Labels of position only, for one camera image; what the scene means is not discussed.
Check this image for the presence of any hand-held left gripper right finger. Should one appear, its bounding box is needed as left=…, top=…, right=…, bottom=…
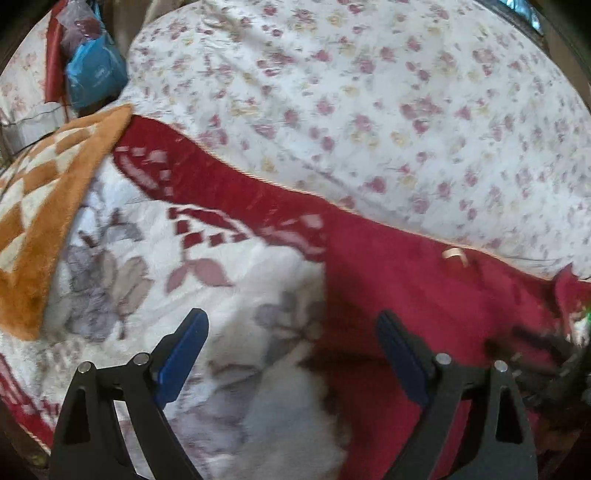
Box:
left=375, top=310, right=539, bottom=480

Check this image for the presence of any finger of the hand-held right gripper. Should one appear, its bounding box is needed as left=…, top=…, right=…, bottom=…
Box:
left=485, top=340, right=566, bottom=402
left=510, top=324, right=561, bottom=349

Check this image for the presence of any window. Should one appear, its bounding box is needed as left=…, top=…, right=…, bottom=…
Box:
left=496, top=0, right=548, bottom=34

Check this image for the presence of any orange checkered plush blanket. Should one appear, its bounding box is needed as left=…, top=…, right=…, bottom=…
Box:
left=0, top=104, right=134, bottom=342

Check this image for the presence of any white floral bed sheet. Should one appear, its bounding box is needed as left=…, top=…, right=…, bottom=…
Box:
left=117, top=0, right=591, bottom=280

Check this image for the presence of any crimson red garment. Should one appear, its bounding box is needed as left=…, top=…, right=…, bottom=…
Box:
left=302, top=210, right=591, bottom=480

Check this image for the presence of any red and white floral blanket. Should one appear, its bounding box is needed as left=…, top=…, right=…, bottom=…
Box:
left=0, top=113, right=573, bottom=480

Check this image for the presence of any white floral pillow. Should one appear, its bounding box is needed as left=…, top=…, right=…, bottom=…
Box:
left=0, top=30, right=75, bottom=155

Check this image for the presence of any red cloth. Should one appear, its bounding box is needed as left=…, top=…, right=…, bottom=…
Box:
left=44, top=4, right=71, bottom=105

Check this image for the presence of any translucent purple plastic bag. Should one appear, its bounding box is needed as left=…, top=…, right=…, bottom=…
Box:
left=59, top=0, right=101, bottom=52

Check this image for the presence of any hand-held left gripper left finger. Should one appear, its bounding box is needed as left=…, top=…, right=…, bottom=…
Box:
left=48, top=308, right=210, bottom=480

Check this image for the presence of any blue plastic bag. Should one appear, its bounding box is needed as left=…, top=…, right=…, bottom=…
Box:
left=65, top=36, right=130, bottom=110

